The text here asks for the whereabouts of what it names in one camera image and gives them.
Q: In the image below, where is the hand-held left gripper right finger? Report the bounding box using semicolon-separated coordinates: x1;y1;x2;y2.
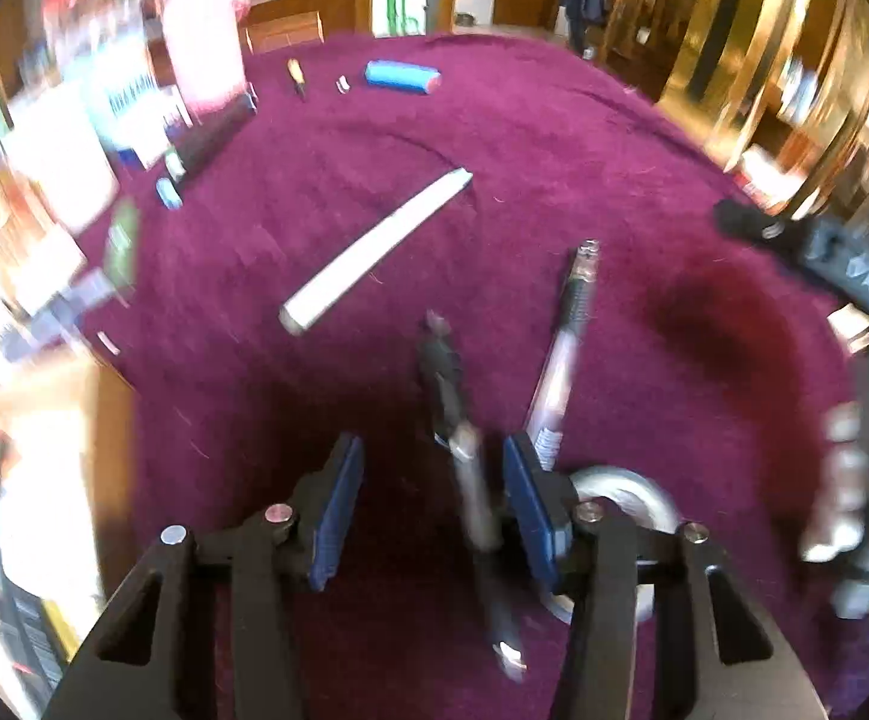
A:
502;435;829;720

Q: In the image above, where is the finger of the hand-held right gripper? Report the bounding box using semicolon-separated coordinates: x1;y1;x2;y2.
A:
714;199;809;260

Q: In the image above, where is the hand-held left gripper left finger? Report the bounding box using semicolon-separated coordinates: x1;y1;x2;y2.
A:
44;431;367;720

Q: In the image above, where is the black pen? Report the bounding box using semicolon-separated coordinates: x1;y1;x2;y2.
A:
415;309;529;685

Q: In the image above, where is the person's right hand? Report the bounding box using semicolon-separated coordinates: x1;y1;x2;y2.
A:
801;401;869;563

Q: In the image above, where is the grey tape roll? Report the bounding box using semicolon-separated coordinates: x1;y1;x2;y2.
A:
547;465;683;627

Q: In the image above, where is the purple tablecloth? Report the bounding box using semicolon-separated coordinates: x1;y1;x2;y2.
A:
74;30;869;720

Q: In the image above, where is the clear pen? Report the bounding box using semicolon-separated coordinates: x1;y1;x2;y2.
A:
525;238;602;466

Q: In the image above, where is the wooden railing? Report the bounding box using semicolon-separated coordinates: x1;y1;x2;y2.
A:
603;0;706;91

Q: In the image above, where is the white pen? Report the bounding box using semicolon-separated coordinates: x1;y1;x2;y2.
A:
279;167;475;335

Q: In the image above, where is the green flat bar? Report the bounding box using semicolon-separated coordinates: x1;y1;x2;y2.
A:
106;199;142;290

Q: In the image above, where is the black marker blue cap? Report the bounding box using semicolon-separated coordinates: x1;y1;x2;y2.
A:
155;109;256;209

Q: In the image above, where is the blue lighter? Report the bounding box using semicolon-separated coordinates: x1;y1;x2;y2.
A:
364;60;443;97

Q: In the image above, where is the black marker green cap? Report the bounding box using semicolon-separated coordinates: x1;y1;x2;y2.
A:
164;94;257;181

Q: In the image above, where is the white jar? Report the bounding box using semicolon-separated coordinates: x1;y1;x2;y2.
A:
3;82;121;233

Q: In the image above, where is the blue white box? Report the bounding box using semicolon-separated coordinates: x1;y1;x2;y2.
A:
89;30;188;170

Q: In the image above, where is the pink woven cup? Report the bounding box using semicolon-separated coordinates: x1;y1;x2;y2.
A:
160;0;248;117

